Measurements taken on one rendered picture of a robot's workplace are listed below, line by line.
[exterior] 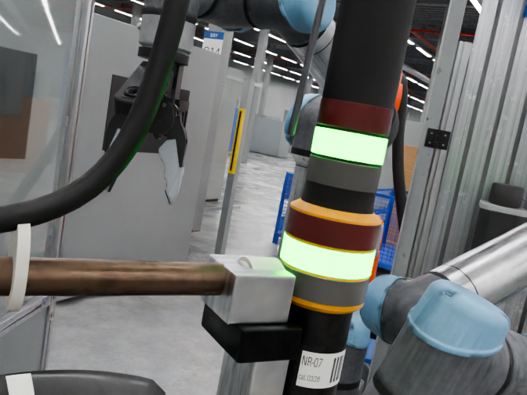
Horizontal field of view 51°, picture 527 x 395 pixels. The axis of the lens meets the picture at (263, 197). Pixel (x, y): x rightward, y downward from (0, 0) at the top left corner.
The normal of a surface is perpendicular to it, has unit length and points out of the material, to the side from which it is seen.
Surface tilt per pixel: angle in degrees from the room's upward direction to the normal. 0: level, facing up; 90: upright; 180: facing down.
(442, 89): 90
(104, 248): 90
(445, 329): 79
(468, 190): 90
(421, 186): 90
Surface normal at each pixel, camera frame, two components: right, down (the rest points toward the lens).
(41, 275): 0.51, -0.18
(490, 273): 0.23, -0.50
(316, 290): -0.21, 0.10
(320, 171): -0.75, -0.04
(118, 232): 0.84, 0.22
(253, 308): 0.48, 0.21
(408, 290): -0.23, -0.90
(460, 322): -0.35, -0.07
